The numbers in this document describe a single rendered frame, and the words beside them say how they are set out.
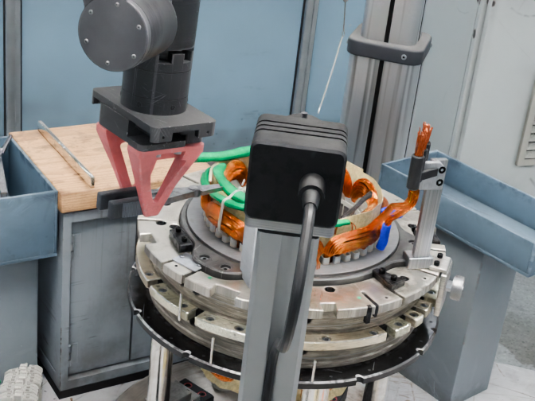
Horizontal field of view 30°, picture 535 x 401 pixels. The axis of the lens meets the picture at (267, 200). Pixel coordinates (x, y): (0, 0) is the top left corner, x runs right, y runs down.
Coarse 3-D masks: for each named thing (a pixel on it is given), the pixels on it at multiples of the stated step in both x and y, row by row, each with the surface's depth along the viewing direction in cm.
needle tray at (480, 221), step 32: (448, 160) 134; (448, 192) 133; (480, 192) 131; (512, 192) 127; (448, 224) 123; (480, 224) 119; (512, 224) 126; (448, 256) 126; (480, 256) 122; (512, 256) 116; (480, 288) 124; (448, 320) 128; (480, 320) 127; (448, 352) 129; (480, 352) 130; (416, 384) 135; (448, 384) 130; (480, 384) 134
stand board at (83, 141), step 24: (24, 144) 123; (48, 144) 124; (72, 144) 125; (96, 144) 125; (48, 168) 117; (96, 168) 119; (168, 168) 121; (192, 168) 122; (72, 192) 112; (96, 192) 114
